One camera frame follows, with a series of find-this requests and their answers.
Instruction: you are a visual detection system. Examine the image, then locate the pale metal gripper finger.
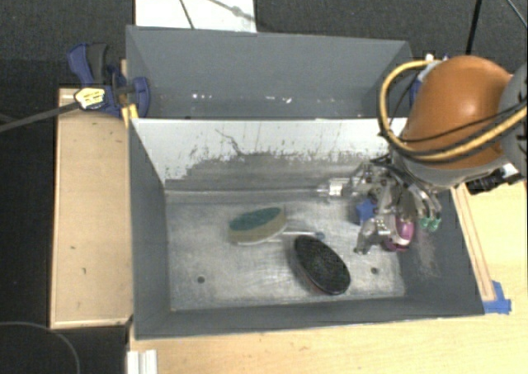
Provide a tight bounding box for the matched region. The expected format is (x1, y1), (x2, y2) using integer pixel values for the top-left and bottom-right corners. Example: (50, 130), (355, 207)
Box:
(355, 216), (392, 256)
(316, 182), (356, 198)

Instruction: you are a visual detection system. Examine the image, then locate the small blue block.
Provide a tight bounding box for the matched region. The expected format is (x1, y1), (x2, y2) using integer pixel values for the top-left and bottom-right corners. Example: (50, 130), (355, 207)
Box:
(355, 198), (379, 225)

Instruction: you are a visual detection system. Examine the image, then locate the purple and white toy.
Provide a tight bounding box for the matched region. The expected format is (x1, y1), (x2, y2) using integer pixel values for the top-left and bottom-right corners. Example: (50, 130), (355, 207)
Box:
(382, 215), (417, 253)

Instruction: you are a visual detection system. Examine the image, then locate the thin grey stick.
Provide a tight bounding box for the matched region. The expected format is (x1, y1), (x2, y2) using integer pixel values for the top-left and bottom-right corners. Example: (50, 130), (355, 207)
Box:
(270, 230), (326, 242)

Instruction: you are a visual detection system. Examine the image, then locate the black oval brush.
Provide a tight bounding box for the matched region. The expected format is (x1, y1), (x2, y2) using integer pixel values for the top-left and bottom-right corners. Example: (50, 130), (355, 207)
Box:
(288, 234), (352, 296)

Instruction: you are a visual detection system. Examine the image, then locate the yellow sponge with green pad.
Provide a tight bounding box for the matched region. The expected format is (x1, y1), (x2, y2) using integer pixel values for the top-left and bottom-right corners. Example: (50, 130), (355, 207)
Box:
(227, 206), (288, 247)

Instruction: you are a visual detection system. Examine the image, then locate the grey metal bin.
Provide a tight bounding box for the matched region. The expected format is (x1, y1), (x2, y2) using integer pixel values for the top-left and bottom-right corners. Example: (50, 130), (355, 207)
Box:
(125, 24), (486, 341)

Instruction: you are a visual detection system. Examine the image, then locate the black cylinder on white bracket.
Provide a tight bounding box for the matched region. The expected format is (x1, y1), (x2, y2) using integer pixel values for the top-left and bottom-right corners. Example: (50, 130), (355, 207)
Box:
(466, 164), (523, 196)

